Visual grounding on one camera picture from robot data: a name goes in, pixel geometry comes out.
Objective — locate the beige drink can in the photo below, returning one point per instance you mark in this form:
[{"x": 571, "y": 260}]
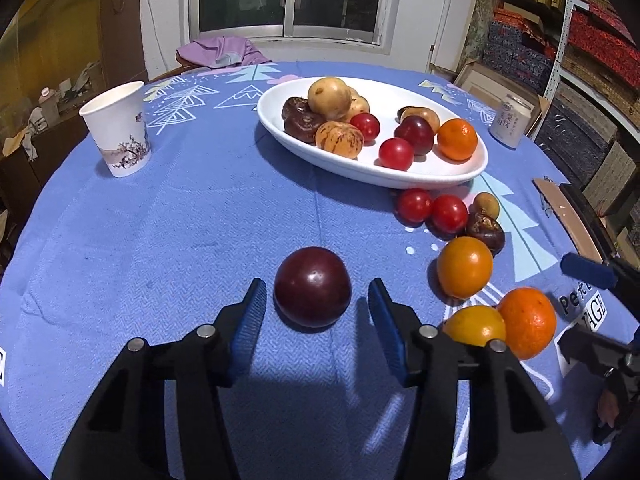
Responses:
[{"x": 511, "y": 122}]

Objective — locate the dark brown water chestnut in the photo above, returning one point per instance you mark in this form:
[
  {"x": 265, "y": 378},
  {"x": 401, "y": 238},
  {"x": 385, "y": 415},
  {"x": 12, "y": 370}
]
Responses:
[
  {"x": 484, "y": 232},
  {"x": 304, "y": 126},
  {"x": 295, "y": 106}
]

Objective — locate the blue printed tablecloth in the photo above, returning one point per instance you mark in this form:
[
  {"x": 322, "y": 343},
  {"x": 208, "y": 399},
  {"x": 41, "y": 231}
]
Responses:
[{"x": 175, "y": 235}]

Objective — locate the white printed paper cup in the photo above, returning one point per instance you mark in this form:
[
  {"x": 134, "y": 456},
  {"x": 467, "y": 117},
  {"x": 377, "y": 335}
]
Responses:
[{"x": 120, "y": 135}]

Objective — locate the wooden chair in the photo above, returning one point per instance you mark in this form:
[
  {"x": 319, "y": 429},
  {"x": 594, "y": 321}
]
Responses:
[{"x": 165, "y": 72}]

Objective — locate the orange speckled fruit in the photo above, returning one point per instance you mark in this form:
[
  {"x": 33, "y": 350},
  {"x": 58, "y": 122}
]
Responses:
[{"x": 340, "y": 140}]

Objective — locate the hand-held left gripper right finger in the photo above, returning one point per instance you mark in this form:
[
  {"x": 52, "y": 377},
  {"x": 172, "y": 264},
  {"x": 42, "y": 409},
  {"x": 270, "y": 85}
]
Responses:
[{"x": 387, "y": 330}]

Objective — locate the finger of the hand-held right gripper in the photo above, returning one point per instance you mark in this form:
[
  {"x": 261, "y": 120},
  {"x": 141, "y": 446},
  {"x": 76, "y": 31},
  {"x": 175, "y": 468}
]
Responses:
[
  {"x": 590, "y": 352},
  {"x": 585, "y": 267}
]

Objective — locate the purple cloth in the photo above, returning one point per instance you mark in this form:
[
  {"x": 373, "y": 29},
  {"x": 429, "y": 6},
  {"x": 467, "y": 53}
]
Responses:
[{"x": 220, "y": 52}]

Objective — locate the small dark water chestnut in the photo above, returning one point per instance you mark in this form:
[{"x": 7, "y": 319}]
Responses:
[{"x": 403, "y": 111}]

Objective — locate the cardboard box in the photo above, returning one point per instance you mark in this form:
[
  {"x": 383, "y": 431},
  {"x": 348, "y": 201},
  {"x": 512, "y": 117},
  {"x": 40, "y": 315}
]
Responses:
[{"x": 495, "y": 80}]

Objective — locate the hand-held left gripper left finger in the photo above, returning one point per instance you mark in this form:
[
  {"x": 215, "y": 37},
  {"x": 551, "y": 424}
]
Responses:
[{"x": 247, "y": 330}]

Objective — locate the small tan round fruit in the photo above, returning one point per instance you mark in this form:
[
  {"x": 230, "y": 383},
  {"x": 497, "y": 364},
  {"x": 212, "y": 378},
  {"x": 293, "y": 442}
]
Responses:
[{"x": 486, "y": 205}]

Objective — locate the red cherry tomato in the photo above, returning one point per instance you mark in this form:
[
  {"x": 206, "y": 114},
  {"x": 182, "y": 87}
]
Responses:
[
  {"x": 396, "y": 153},
  {"x": 449, "y": 213},
  {"x": 414, "y": 205},
  {"x": 365, "y": 126}
]

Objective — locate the white oval plate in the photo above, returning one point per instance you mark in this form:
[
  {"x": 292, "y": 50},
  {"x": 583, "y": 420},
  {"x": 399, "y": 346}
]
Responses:
[{"x": 440, "y": 170}]

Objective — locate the white board panel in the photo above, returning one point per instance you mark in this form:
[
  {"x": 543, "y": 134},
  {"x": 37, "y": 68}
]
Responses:
[{"x": 455, "y": 15}]

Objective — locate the metal storage shelf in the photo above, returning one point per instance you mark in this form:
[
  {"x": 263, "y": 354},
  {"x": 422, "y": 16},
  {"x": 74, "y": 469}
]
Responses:
[{"x": 562, "y": 25}]

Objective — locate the yellowish tangerine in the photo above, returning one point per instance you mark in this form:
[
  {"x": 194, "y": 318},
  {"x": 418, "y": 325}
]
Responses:
[
  {"x": 465, "y": 267},
  {"x": 475, "y": 325}
]

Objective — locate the person's right hand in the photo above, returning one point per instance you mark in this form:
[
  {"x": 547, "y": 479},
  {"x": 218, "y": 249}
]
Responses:
[{"x": 607, "y": 407}]

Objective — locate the large dark red plum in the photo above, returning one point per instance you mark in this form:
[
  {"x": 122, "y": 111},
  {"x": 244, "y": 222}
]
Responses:
[{"x": 312, "y": 287}]

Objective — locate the orange tangerine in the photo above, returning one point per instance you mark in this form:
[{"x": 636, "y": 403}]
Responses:
[
  {"x": 527, "y": 322},
  {"x": 457, "y": 139}
]

